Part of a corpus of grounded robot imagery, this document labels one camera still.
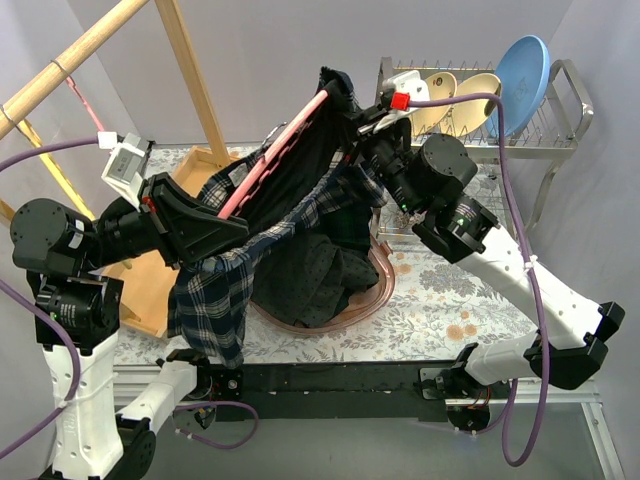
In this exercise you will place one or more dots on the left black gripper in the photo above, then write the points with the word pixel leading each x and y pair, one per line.
pixel 160 218

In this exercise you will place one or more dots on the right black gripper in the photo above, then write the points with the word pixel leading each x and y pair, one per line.
pixel 367 134

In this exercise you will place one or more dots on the navy beige plaid skirt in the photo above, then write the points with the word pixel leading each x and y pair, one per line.
pixel 208 303

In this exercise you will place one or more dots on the green plaid skirt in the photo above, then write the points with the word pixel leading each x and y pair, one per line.
pixel 349 227

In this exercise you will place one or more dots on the pink hanger with plaid skirt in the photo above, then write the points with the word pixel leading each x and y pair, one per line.
pixel 269 160

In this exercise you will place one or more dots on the grey dotted skirt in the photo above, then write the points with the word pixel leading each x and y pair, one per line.
pixel 309 279

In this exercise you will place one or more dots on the pink hanger with grey skirt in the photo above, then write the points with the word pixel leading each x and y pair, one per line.
pixel 73 86

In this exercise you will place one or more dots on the yellow hanger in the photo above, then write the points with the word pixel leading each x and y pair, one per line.
pixel 71 176

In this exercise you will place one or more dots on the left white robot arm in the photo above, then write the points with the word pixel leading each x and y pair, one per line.
pixel 77 309

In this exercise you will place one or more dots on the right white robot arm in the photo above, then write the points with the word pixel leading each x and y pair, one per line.
pixel 568 345

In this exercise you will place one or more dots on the steel dish rack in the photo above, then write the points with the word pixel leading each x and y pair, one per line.
pixel 552 134

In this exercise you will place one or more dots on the cream plate right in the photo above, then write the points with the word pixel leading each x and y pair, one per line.
pixel 466 117

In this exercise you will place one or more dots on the pink transparent basin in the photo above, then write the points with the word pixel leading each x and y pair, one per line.
pixel 361 306

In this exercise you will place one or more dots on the blue plate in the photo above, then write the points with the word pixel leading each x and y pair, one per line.
pixel 524 72

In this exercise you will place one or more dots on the floral table mat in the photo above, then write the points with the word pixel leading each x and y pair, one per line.
pixel 435 310

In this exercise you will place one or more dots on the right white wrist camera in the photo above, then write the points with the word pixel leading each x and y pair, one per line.
pixel 397 93

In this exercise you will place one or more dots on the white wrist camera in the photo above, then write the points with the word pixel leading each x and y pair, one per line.
pixel 397 93
pixel 125 169

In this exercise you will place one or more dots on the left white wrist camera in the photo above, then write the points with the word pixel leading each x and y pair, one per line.
pixel 125 169

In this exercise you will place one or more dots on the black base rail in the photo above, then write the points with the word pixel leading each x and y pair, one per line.
pixel 349 390

